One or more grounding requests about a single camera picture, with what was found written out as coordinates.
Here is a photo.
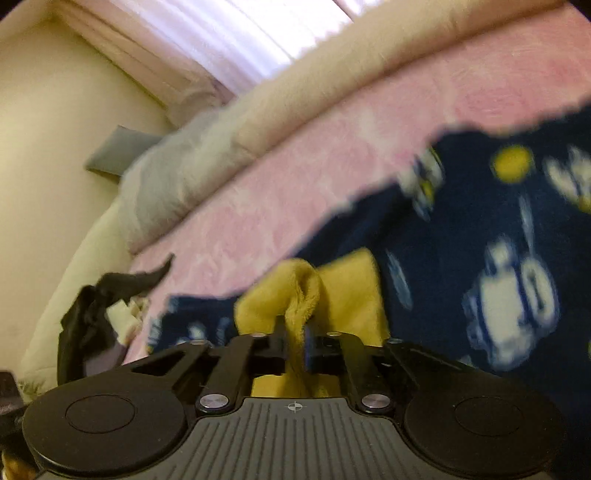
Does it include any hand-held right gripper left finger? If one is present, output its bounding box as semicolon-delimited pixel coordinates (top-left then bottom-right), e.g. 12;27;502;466
124;316;289;415

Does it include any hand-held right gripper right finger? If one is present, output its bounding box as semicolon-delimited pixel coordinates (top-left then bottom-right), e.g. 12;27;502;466
304;325;467;414

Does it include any navy monkey print pajama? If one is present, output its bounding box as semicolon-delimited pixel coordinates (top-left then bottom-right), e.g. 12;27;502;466
0;99;591;480

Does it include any grey garment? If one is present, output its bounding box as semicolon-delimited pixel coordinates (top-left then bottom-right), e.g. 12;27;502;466
85;339;127;370

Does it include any black garment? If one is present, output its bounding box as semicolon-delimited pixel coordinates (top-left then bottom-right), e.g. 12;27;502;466
58;253;176;385

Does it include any cream padded headboard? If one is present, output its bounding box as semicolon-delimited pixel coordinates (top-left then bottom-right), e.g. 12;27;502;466
21;198;136;394

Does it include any pink floral bed sheet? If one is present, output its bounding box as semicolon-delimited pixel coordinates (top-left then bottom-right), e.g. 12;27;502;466
124;9;591;365

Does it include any grey pillow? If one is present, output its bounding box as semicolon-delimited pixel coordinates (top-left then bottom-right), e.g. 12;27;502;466
84;126;160;185

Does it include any pink pillow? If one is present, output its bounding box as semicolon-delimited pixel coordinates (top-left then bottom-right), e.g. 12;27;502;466
166;78;234;126

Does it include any cream fluffy duvet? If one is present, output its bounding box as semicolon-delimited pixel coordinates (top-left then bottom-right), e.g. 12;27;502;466
117;0;578;254

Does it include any pink sheer curtain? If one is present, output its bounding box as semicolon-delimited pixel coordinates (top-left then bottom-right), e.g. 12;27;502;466
55;0;357;112

